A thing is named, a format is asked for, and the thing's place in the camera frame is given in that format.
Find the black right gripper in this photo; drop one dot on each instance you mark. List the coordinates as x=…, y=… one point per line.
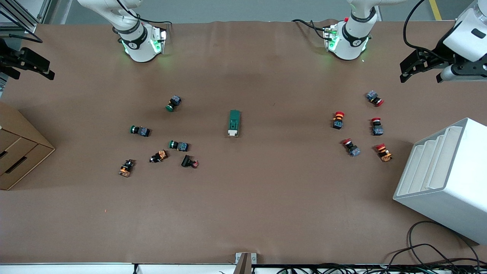
x=7, y=58

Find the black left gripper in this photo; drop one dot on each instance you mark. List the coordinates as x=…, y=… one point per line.
x=434, y=54

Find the green load switch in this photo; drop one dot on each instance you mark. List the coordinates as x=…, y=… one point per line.
x=234, y=123

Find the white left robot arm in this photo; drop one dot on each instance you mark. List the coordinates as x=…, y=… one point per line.
x=350, y=42

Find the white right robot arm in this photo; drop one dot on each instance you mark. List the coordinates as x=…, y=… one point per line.
x=139, y=45

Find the red button grey block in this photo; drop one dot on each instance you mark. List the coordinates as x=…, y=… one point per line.
x=374, y=98
x=377, y=126
x=351, y=147

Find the cardboard drawer box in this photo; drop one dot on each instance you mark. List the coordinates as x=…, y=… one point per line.
x=23, y=148

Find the red button orange block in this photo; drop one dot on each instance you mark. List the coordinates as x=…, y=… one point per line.
x=338, y=120
x=383, y=152

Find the white stepped rack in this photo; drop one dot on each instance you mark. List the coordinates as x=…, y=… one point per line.
x=452, y=182

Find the black button pink block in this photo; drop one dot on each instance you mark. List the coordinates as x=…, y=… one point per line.
x=189, y=162

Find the brown paper table cover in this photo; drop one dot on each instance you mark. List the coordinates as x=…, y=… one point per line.
x=266, y=198

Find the aluminium profile frame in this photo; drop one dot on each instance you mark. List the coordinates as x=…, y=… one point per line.
x=23, y=21

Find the green push button switch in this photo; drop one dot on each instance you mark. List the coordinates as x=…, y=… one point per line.
x=140, y=131
x=179, y=145
x=174, y=103

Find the black orange push button switch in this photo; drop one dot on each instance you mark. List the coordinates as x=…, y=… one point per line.
x=126, y=168
x=158, y=156

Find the white table edge rail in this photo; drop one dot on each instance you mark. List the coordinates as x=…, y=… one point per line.
x=76, y=268

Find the metal table bracket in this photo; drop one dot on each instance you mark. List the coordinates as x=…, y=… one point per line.
x=245, y=262

